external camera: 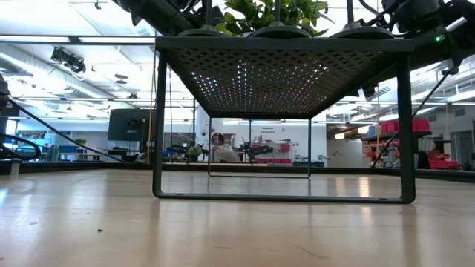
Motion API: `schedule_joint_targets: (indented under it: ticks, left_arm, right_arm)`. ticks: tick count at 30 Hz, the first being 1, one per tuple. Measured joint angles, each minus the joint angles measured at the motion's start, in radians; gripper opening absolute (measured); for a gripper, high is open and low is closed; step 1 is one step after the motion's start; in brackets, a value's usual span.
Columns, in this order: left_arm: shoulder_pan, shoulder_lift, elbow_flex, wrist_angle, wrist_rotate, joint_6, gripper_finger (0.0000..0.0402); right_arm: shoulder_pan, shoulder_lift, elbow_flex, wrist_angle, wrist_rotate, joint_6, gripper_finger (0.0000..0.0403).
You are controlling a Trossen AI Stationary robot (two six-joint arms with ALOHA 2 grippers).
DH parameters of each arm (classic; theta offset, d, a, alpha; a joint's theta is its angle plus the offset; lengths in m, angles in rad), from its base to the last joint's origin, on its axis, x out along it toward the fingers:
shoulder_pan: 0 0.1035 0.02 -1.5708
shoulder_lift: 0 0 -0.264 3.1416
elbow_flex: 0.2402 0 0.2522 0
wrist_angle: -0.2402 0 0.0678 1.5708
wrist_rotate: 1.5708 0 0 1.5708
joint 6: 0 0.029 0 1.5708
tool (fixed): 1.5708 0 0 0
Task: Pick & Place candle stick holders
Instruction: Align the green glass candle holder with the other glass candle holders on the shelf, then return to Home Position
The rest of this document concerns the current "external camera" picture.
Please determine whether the black computer monitor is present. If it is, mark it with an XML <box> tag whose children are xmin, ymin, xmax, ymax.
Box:
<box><xmin>108</xmin><ymin>108</ymin><xmax>156</xmax><ymax>142</ymax></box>

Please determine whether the grey office chair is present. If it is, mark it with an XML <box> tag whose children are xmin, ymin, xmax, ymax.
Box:
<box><xmin>42</xmin><ymin>143</ymin><xmax>61</xmax><ymax>162</ymax></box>

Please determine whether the black metal candlestick holder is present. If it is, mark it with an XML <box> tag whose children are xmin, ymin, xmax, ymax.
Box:
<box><xmin>329</xmin><ymin>0</ymin><xmax>396</xmax><ymax>40</ymax></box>
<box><xmin>246</xmin><ymin>0</ymin><xmax>312</xmax><ymax>39</ymax></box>

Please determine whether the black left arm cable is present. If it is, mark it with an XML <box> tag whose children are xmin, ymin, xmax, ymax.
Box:
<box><xmin>7</xmin><ymin>96</ymin><xmax>127</xmax><ymax>164</ymax></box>

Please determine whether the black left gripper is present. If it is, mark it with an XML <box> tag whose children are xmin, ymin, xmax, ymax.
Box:
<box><xmin>185</xmin><ymin>0</ymin><xmax>226</xmax><ymax>27</ymax></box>

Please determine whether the black aluminium table frame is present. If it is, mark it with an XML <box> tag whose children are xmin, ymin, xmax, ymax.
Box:
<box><xmin>0</xmin><ymin>159</ymin><xmax>475</xmax><ymax>183</ymax></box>

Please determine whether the person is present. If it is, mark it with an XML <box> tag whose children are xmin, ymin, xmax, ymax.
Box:
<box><xmin>209</xmin><ymin>132</ymin><xmax>240</xmax><ymax>163</ymax></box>

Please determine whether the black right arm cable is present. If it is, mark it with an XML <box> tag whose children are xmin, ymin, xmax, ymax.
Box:
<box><xmin>372</xmin><ymin>66</ymin><xmax>459</xmax><ymax>168</ymax></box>

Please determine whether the small green plant black pot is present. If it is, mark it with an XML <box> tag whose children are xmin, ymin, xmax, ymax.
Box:
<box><xmin>186</xmin><ymin>145</ymin><xmax>203</xmax><ymax>163</ymax></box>

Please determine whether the white rack with red bins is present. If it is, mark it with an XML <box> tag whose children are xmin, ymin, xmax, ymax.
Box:
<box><xmin>254</xmin><ymin>142</ymin><xmax>292</xmax><ymax>165</ymax></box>

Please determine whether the black ceiling-mounted camera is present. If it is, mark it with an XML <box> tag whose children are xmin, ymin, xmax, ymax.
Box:
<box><xmin>50</xmin><ymin>47</ymin><xmax>87</xmax><ymax>74</ymax></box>

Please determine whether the yellow hanging cable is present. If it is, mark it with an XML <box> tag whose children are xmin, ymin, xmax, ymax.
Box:
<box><xmin>146</xmin><ymin>36</ymin><xmax>159</xmax><ymax>165</ymax></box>

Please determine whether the shelving rack with red bins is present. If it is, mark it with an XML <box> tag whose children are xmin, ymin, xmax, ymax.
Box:
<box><xmin>361</xmin><ymin>118</ymin><xmax>463</xmax><ymax>171</ymax></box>

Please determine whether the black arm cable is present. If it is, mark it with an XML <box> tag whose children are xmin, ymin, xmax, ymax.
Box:
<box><xmin>372</xmin><ymin>66</ymin><xmax>459</xmax><ymax>168</ymax></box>
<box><xmin>7</xmin><ymin>96</ymin><xmax>127</xmax><ymax>164</ymax></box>

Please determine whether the black looped cable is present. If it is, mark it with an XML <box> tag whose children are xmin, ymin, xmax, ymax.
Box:
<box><xmin>0</xmin><ymin>132</ymin><xmax>42</xmax><ymax>161</ymax></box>

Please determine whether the grey overhead beam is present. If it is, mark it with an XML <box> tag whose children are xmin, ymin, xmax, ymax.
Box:
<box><xmin>0</xmin><ymin>34</ymin><xmax>157</xmax><ymax>47</ymax></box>

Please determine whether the black perforated metal shelf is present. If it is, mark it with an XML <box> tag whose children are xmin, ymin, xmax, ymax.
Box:
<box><xmin>152</xmin><ymin>36</ymin><xmax>417</xmax><ymax>205</ymax></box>

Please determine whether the green plant in white pot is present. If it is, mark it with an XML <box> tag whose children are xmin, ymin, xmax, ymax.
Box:
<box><xmin>214</xmin><ymin>0</ymin><xmax>335</xmax><ymax>38</ymax></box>

